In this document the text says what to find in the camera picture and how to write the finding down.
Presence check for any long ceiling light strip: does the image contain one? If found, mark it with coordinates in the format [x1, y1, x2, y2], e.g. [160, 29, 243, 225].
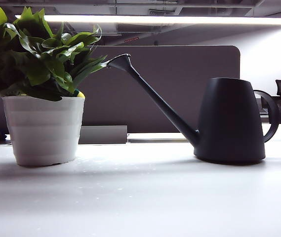
[15, 14, 281, 25]

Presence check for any dark grey watering can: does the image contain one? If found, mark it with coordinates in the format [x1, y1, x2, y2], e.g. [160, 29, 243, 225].
[107, 53, 280, 165]

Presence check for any green leafy plant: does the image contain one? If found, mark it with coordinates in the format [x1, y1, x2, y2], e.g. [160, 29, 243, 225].
[0, 6, 108, 102]

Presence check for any white ribbed plant pot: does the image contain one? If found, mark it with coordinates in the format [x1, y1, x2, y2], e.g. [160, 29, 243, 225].
[1, 95, 85, 166]

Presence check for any grey metal cable box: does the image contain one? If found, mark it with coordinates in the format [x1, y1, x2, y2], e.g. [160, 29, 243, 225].
[79, 125, 128, 145]

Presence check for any wide grey desk divider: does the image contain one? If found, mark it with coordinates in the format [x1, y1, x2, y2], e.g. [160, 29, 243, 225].
[0, 45, 241, 134]

